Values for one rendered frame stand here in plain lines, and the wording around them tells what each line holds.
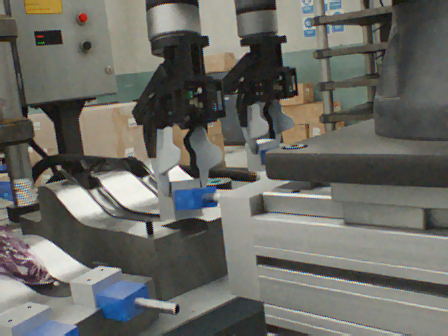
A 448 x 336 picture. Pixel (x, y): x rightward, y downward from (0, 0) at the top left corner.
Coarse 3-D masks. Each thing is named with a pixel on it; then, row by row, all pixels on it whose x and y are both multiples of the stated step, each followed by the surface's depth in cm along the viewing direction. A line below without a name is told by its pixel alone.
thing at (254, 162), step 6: (246, 144) 104; (258, 144) 101; (264, 144) 102; (270, 144) 103; (276, 144) 104; (246, 150) 104; (258, 150) 101; (264, 150) 101; (252, 156) 103; (258, 156) 102; (252, 162) 103; (258, 162) 102; (264, 162) 101; (252, 168) 104; (258, 168) 102; (264, 168) 103
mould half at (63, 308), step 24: (24, 240) 76; (48, 240) 76; (48, 264) 72; (72, 264) 73; (0, 288) 65; (24, 288) 66; (0, 312) 61; (72, 312) 59; (96, 312) 59; (144, 312) 66
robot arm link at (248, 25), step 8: (240, 16) 96; (248, 16) 95; (256, 16) 95; (264, 16) 95; (272, 16) 96; (240, 24) 97; (248, 24) 95; (256, 24) 95; (264, 24) 95; (272, 24) 96; (240, 32) 97; (248, 32) 96; (256, 32) 95; (264, 32) 95; (272, 32) 96
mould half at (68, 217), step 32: (64, 192) 94; (128, 192) 98; (224, 192) 97; (32, 224) 104; (64, 224) 92; (96, 224) 85; (128, 224) 82; (160, 224) 78; (96, 256) 85; (128, 256) 77; (160, 256) 72; (192, 256) 76; (224, 256) 80; (160, 288) 72; (192, 288) 76
